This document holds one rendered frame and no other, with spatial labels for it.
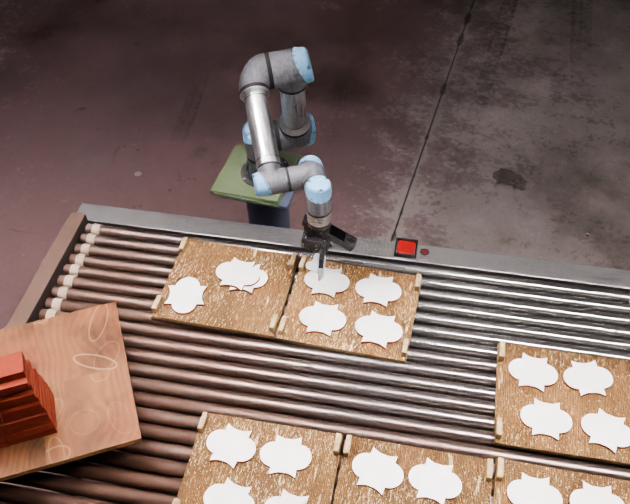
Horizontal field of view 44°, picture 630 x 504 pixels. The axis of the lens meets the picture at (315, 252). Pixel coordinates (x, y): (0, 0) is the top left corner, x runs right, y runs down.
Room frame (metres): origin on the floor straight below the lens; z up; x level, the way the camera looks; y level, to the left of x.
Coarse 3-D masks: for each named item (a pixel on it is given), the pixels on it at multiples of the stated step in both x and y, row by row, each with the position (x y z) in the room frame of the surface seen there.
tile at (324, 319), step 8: (320, 304) 1.59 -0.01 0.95; (304, 312) 1.56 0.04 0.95; (312, 312) 1.55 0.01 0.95; (320, 312) 1.55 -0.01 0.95; (328, 312) 1.55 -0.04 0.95; (336, 312) 1.55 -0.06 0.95; (304, 320) 1.52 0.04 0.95; (312, 320) 1.52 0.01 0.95; (320, 320) 1.52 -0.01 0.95; (328, 320) 1.52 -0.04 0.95; (336, 320) 1.52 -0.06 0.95; (344, 320) 1.52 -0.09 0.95; (312, 328) 1.49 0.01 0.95; (320, 328) 1.49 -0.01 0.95; (328, 328) 1.49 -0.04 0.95; (336, 328) 1.49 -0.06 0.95; (328, 336) 1.46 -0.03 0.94
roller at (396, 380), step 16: (128, 336) 1.50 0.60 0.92; (144, 336) 1.50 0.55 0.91; (176, 352) 1.44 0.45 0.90; (192, 352) 1.44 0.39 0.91; (208, 352) 1.43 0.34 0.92; (224, 352) 1.43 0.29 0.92; (240, 352) 1.43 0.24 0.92; (272, 368) 1.38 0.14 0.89; (288, 368) 1.37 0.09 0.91; (304, 368) 1.36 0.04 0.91; (320, 368) 1.36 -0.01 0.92; (336, 368) 1.36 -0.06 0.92; (352, 368) 1.35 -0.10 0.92; (384, 384) 1.31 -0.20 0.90; (400, 384) 1.30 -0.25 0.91; (416, 384) 1.29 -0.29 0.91; (432, 384) 1.29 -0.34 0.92; (448, 384) 1.29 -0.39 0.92; (464, 384) 1.29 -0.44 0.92
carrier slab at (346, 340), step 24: (336, 264) 1.77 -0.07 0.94; (408, 288) 1.65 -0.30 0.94; (288, 312) 1.57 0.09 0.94; (360, 312) 1.56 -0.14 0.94; (384, 312) 1.55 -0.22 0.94; (408, 312) 1.55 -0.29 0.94; (288, 336) 1.47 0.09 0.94; (312, 336) 1.47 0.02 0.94; (336, 336) 1.46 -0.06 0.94; (360, 336) 1.46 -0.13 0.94; (408, 336) 1.46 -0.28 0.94
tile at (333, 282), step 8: (312, 272) 1.72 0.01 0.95; (328, 272) 1.72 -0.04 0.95; (336, 272) 1.72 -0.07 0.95; (304, 280) 1.69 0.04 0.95; (312, 280) 1.69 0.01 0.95; (320, 280) 1.69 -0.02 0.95; (328, 280) 1.69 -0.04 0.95; (336, 280) 1.69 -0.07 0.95; (344, 280) 1.69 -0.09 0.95; (312, 288) 1.66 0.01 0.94; (320, 288) 1.65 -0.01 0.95; (328, 288) 1.65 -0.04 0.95; (336, 288) 1.65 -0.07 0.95; (344, 288) 1.65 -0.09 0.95
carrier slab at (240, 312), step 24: (192, 240) 1.90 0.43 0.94; (192, 264) 1.79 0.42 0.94; (216, 264) 1.78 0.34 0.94; (264, 264) 1.78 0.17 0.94; (288, 264) 1.77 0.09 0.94; (168, 288) 1.68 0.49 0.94; (216, 288) 1.68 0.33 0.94; (264, 288) 1.67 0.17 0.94; (288, 288) 1.67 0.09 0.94; (168, 312) 1.58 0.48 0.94; (192, 312) 1.58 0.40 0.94; (216, 312) 1.57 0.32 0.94; (240, 312) 1.57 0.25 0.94; (264, 312) 1.57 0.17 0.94; (264, 336) 1.48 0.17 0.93
